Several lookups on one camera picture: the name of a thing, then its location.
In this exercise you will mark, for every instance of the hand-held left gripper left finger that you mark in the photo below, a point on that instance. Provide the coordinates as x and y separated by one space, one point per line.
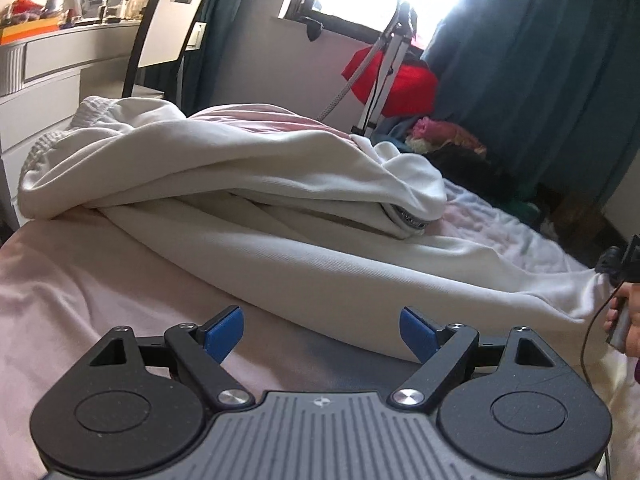
226 336

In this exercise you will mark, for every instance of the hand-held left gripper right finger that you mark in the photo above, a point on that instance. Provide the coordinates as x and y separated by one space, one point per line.
418 336

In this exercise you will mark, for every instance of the pile of colourful clothes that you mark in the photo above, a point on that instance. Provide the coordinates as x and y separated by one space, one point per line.
445 135

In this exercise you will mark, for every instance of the person's right hand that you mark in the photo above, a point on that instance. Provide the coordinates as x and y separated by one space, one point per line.
633 322

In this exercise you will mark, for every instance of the black clothing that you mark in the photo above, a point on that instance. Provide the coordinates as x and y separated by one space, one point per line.
472 167

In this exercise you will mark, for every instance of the teal curtain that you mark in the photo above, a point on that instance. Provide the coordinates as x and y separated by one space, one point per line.
235 30
540 80

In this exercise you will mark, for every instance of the red bag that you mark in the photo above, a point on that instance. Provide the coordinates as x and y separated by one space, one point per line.
400 82

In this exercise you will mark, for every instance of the silver tripod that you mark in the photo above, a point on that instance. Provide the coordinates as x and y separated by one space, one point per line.
386 65

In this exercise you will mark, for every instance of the white and black chair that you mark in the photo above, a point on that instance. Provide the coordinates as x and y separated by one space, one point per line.
169 25

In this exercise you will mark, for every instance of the white dresser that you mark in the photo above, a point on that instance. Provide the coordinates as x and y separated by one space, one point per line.
45 75

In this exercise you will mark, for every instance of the orange box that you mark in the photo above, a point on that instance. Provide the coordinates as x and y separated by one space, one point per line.
26 31

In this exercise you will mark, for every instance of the white wall socket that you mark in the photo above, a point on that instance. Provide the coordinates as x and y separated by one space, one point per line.
198 35

